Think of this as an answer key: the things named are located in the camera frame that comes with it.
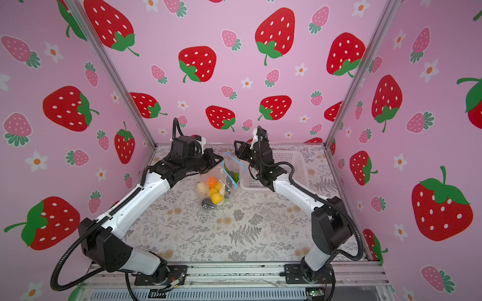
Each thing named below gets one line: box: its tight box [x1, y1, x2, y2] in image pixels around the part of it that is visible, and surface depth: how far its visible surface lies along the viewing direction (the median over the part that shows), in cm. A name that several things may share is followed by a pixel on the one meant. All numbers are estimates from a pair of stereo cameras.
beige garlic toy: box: [197, 181, 210, 196], surface depth 95 cm
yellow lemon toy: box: [211, 193, 224, 205], surface depth 89 cm
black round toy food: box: [201, 197, 216, 209], surface depth 91 cm
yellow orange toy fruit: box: [208, 187, 222, 201], surface depth 90 cm
